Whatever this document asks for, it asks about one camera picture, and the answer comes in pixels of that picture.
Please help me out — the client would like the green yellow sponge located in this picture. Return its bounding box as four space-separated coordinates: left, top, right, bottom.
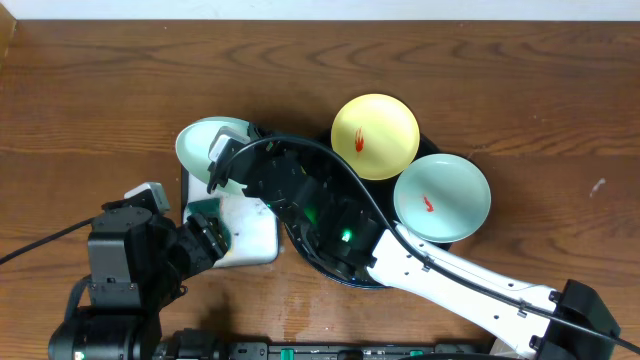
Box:
183 198 232 250

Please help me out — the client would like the pale green plate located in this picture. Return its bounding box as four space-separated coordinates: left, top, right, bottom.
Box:
393 153 492 243
175 116 249 201

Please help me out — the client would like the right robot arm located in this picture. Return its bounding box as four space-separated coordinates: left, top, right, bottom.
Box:
207 125 621 359

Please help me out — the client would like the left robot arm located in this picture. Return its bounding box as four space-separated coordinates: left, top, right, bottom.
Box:
48 207 228 360

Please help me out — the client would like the black rectangular soap tray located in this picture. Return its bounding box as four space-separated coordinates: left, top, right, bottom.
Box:
181 168 279 268

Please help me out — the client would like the round black tray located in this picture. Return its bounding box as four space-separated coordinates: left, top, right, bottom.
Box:
284 134 440 289

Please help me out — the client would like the yellow plate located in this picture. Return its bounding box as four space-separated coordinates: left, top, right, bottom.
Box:
331 94 420 181

